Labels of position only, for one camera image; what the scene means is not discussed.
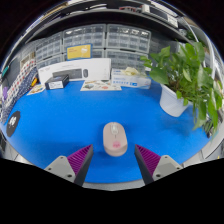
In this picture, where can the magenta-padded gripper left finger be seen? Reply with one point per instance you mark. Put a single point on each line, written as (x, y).
(78, 160)

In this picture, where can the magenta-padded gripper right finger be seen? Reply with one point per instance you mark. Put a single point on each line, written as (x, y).
(150, 160)

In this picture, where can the pale pink computer mouse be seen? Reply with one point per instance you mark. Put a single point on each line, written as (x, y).
(115, 138)

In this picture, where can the black scalloped round mouse pad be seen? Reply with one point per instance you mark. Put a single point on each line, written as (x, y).
(13, 123)

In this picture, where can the small black box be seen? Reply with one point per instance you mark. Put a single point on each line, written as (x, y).
(56, 82)

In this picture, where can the white and blue tissue box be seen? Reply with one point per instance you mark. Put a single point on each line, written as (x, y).
(128, 80)

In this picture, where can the green plant in white pot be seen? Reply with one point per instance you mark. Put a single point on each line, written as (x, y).
(186, 76)

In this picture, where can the long white keyboard box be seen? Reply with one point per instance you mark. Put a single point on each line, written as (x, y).
(96, 68)

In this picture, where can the red blue checked cloth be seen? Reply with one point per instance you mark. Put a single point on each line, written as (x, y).
(23, 73)

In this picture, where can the yellow and blue box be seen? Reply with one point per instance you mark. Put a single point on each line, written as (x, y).
(79, 52)

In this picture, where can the black wall shelf unit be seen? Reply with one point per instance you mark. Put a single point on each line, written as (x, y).
(110, 15)

